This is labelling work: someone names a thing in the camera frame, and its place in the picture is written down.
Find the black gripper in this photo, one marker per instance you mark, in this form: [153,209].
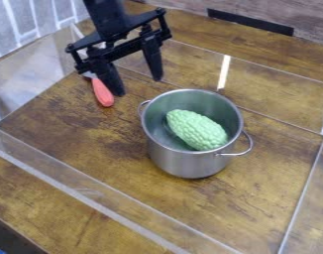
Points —
[121,35]

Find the green bitter gourd toy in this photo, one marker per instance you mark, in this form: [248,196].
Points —
[198,130]

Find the silver metal pot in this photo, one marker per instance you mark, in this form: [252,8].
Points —
[169,151]

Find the black strip on table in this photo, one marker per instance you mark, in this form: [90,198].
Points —
[252,22]

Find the red handled spatula tool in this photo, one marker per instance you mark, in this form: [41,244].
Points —
[103,94]

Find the clear acrylic enclosure wall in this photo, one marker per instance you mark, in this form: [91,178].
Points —
[82,192]

